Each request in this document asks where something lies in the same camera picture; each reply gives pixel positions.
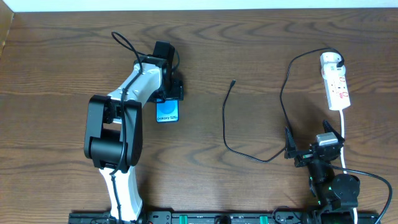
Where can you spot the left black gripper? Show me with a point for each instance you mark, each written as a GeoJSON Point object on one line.
{"type": "Point", "coordinates": [173, 92]}

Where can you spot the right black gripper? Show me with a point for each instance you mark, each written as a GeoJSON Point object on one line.
{"type": "Point", "coordinates": [310, 154]}

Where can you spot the blue screen Galaxy smartphone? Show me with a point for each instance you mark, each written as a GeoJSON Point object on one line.
{"type": "Point", "coordinates": [167, 112]}

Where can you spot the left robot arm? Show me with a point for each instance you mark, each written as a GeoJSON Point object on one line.
{"type": "Point", "coordinates": [114, 126]}

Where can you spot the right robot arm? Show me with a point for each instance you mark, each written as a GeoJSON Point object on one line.
{"type": "Point", "coordinates": [337, 194]}

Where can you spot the white USB charger plug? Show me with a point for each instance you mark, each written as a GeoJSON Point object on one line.
{"type": "Point", "coordinates": [332, 61]}

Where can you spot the white power strip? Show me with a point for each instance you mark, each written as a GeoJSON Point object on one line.
{"type": "Point", "coordinates": [336, 87]}

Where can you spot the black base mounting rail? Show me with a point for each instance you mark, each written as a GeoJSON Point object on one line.
{"type": "Point", "coordinates": [166, 217]}

